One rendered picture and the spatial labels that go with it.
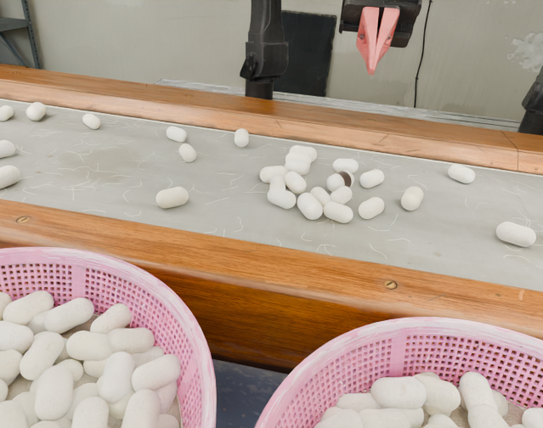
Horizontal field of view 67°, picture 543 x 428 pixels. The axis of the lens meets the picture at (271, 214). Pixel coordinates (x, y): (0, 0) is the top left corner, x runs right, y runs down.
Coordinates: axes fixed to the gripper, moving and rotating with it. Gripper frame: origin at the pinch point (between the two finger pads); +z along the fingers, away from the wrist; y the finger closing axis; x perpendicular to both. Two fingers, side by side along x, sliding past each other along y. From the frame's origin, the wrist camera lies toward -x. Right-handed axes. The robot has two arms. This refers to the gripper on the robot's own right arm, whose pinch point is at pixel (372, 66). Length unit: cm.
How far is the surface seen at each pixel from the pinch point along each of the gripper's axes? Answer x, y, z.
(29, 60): 160, -198, -109
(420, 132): 10.3, 9.2, 2.5
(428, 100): 164, 51, -116
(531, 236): -4.8, 16.8, 22.1
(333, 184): -1.3, -2.9, 18.0
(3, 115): 3, -50, 13
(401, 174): 5.4, 6.0, 12.2
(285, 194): -4.8, -7.9, 21.5
